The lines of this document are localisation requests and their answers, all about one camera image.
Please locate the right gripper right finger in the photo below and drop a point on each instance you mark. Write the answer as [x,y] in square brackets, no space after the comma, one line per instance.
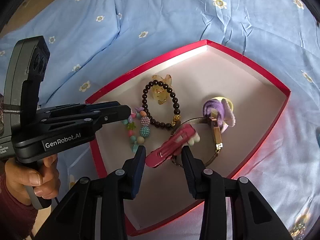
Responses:
[252,216]

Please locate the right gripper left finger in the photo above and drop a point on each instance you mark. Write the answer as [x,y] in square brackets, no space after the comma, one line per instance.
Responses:
[94,209]

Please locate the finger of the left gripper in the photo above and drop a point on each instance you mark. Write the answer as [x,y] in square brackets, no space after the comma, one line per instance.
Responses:
[77,108]
[81,125]

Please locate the gold wrist watch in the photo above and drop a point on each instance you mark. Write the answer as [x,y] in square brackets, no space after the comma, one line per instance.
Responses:
[215,129]

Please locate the pink hair clip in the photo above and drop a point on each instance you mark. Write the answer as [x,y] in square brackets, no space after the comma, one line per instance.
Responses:
[172,147]

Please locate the left hand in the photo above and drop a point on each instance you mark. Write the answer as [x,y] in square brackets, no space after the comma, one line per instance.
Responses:
[45,180]

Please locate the gold butterfly hair clip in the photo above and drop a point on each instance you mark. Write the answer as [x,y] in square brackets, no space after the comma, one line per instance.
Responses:
[158,92]

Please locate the red shallow box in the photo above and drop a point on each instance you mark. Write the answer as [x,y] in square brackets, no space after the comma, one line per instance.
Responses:
[200,71]

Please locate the blue floral bed sheet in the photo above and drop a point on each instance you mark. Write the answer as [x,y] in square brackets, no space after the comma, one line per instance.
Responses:
[92,42]

